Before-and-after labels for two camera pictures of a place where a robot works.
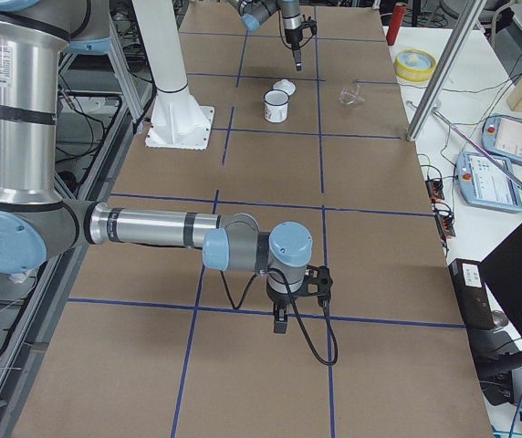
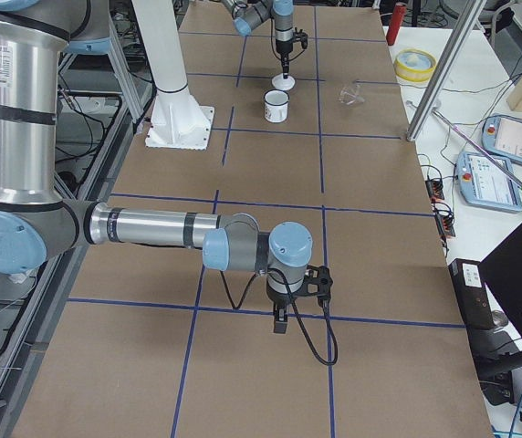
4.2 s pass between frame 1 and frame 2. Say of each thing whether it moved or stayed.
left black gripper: moved
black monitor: stayed
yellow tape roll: stayed
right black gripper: stayed
